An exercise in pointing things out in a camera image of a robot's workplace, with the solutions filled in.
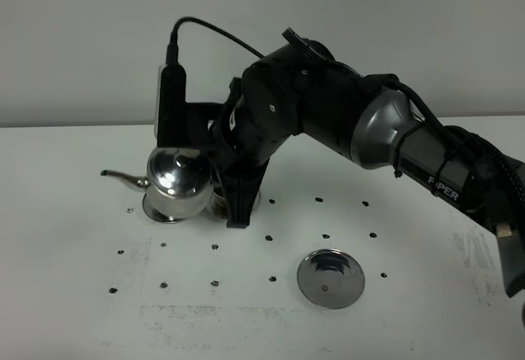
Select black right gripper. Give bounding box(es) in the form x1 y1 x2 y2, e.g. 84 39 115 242
212 101 287 228

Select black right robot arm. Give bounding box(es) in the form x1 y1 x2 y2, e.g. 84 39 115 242
210 30 524 296

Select right stainless steel teacup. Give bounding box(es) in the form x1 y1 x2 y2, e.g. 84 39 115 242
209 188 228 219

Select right stainless steel saucer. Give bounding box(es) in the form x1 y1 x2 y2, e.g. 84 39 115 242
204 189 263 221

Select left stainless steel saucer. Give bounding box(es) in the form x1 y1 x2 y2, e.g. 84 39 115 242
142 194 187 224

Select stainless steel teapot saucer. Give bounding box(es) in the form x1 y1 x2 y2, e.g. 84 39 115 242
296 248 365 309

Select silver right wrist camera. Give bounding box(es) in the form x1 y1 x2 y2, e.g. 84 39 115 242
156 64 222 151

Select black right camera cable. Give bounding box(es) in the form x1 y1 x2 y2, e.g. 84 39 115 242
165 16 266 66

